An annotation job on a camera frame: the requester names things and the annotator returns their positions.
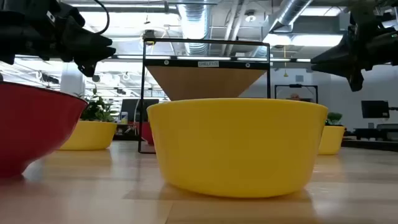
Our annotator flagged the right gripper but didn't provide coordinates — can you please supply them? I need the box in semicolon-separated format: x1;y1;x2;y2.
310;21;398;93

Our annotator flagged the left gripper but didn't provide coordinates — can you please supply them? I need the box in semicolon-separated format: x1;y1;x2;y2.
29;0;116;78

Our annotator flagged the yellow plastic bowl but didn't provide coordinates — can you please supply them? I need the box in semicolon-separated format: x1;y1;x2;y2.
58;120;118;151
146;98;329;198
317;125;346;156

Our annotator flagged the white column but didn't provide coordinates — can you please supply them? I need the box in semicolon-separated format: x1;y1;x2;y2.
60;63;85;98

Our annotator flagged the small green plant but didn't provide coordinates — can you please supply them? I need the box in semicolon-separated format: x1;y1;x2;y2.
325;111;343;127

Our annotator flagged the green potted plant white pot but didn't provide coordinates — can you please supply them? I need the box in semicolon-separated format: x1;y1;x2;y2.
74;86;119;123

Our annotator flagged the black desk monitor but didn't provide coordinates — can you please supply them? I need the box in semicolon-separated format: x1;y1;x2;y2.
120;98;160;123

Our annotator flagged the black desk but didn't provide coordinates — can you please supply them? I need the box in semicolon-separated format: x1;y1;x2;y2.
354;123;398;141

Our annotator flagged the black cable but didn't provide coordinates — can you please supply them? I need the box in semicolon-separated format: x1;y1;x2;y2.
92;0;111;35

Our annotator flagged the black wall monitor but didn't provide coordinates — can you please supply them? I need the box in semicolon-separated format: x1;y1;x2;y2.
361;100;391;119

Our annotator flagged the black background rig frame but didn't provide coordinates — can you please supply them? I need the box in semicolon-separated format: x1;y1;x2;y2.
274;83;319;104

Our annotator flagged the yellow hanging cord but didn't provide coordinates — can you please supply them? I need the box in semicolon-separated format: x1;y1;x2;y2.
282;45;289;78

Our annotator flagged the silver ventilation duct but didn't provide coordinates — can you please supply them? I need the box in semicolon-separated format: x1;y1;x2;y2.
269;0;314;32
177;2;213;56

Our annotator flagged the black frame wooden shelf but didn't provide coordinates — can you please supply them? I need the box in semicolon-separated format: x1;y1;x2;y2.
137;38;272;154

